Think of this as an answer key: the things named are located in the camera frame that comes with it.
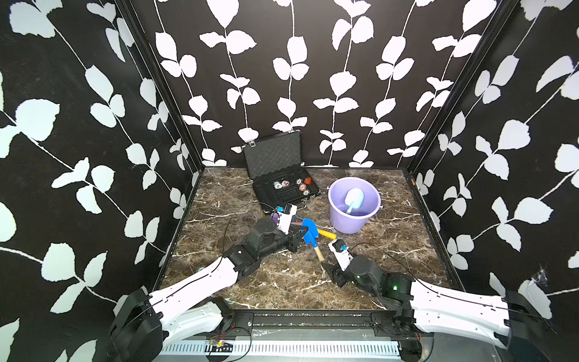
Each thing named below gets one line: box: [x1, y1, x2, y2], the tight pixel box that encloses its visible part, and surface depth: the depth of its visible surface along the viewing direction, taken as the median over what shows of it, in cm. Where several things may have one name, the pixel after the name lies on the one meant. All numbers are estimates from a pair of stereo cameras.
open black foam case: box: [242, 129, 321, 214], surface depth 112 cm
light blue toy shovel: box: [344, 187, 365, 215], surface depth 98 cm
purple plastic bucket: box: [327, 177, 384, 235], surface depth 95 cm
